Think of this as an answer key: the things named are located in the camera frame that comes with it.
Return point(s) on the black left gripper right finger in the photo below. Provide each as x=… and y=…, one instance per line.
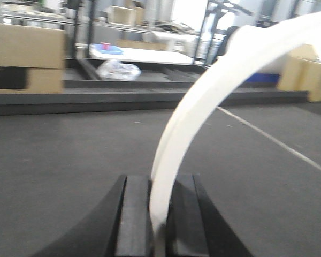
x=194, y=225

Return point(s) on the white PVC clamp with stub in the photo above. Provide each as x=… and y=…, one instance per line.
x=249, y=49

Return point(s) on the cardboard box at right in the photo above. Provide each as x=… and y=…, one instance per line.
x=302, y=72

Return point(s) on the flat blue tray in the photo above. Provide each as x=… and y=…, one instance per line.
x=115, y=50

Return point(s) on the clear plastic bag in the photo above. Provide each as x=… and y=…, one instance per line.
x=115, y=69

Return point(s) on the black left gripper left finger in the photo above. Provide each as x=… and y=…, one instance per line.
x=119, y=225

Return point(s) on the small red cube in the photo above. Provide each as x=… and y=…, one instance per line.
x=105, y=46

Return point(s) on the black textured table mat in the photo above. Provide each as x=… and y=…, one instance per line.
x=261, y=166

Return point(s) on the stacked cardboard box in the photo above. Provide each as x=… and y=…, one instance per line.
x=32, y=60

